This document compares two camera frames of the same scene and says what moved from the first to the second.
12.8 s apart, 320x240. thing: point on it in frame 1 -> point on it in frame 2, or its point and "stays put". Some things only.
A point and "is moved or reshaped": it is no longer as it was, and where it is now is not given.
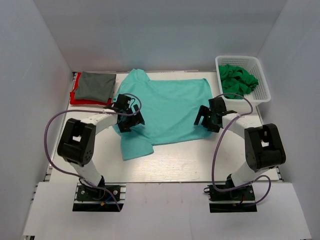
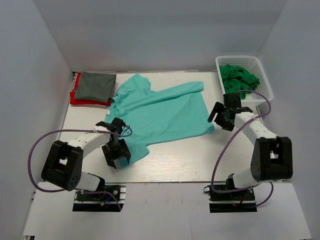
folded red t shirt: (73, 101) stays put
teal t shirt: (169, 109) is moved or reshaped
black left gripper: (136, 119) -> (124, 152)
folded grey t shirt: (95, 86) stays put
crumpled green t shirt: (236, 80) stays put
